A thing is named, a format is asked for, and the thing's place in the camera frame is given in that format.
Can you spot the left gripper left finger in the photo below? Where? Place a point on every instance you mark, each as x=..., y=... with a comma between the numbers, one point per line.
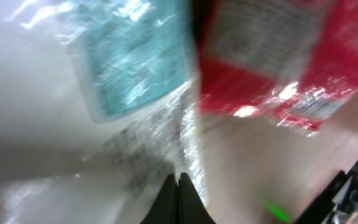
x=164, y=207

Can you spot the beige snack bag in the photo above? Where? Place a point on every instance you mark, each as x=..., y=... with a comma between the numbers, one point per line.
x=97, y=108

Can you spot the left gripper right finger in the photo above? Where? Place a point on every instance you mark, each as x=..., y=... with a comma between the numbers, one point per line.
x=191, y=209

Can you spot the red snack bag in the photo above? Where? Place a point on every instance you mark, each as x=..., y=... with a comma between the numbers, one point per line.
x=293, y=60

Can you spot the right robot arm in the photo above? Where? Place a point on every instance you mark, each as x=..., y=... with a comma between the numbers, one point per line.
x=337, y=204

